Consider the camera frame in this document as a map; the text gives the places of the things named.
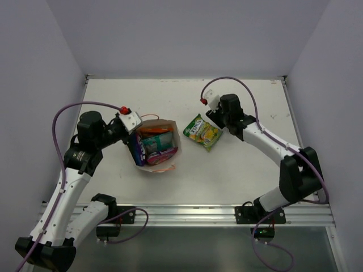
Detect yellow green candy packet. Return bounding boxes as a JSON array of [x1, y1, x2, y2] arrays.
[[183, 114, 223, 151]]

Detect orange fruit candy packet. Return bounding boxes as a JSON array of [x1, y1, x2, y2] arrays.
[[139, 126, 174, 134]]

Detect white paper bag orange handles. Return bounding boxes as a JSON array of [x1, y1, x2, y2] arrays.
[[127, 114, 182, 173]]

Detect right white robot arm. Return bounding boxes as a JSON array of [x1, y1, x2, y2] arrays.
[[202, 92, 323, 223]]

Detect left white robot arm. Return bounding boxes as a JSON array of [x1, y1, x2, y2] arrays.
[[15, 108, 142, 271]]

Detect green snack packet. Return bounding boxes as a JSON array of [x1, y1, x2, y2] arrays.
[[142, 132, 173, 153]]

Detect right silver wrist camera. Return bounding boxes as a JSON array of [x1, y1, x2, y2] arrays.
[[200, 90, 220, 112]]

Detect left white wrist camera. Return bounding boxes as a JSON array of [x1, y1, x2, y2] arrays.
[[120, 112, 142, 134]]

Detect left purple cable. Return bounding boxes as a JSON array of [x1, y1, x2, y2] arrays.
[[11, 101, 130, 272]]

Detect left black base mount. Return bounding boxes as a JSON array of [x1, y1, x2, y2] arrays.
[[96, 205, 135, 240]]

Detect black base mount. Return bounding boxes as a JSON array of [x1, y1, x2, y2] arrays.
[[96, 205, 135, 240], [234, 201, 286, 242]]

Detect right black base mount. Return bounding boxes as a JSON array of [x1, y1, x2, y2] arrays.
[[234, 201, 286, 242]]

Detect aluminium front rail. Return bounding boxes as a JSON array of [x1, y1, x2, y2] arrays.
[[39, 202, 335, 227]]

